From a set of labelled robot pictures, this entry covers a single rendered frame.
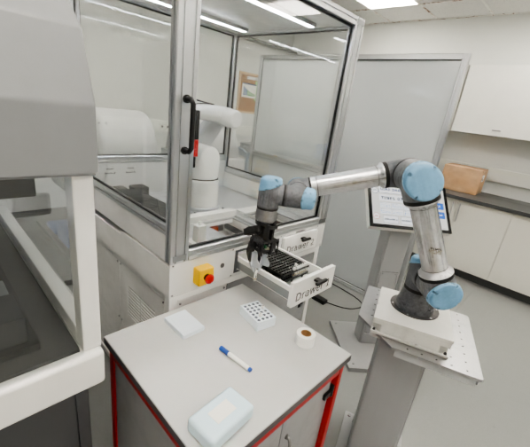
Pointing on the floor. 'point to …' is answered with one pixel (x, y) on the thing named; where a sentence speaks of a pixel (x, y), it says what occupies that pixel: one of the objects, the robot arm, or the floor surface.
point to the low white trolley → (222, 377)
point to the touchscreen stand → (387, 254)
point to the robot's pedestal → (382, 402)
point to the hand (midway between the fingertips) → (254, 268)
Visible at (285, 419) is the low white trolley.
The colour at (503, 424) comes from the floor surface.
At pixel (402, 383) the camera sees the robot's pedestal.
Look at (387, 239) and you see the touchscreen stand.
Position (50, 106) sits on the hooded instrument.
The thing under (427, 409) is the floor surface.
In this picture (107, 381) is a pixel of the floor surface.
